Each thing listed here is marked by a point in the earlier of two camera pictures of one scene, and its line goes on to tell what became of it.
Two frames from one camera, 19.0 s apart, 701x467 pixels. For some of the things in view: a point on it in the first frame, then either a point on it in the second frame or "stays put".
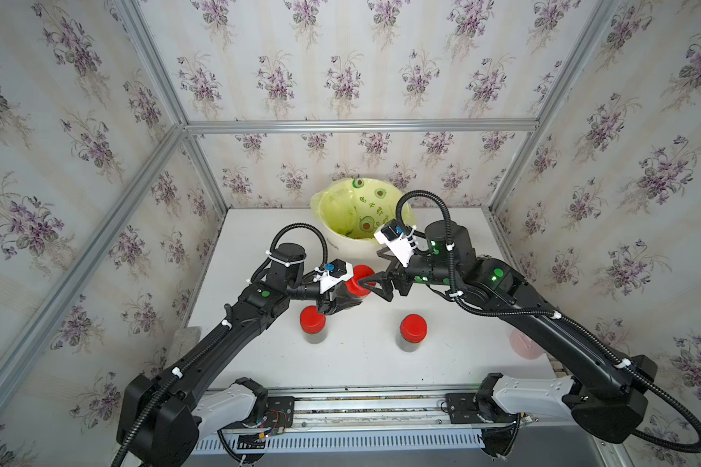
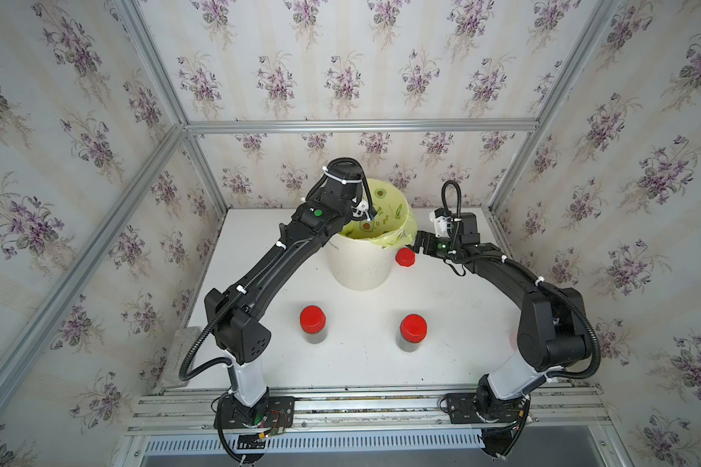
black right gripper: (399, 275) to (428, 238)
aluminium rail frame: (403, 411) stays put
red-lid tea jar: (313, 324) stays put
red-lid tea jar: (412, 332) stays put
